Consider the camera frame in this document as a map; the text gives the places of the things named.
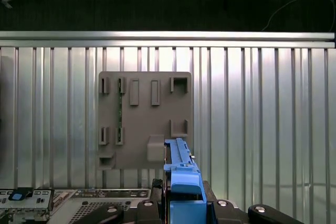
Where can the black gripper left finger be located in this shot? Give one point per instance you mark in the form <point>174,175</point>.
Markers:
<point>147,213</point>

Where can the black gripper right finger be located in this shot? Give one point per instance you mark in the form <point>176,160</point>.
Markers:
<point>223,213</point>

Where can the hard disk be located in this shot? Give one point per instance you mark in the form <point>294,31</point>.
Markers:
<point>183,182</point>

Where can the black PC case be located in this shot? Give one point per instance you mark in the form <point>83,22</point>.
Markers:
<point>86,208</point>

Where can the grey parts rack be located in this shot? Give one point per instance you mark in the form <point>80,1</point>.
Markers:
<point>147,98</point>

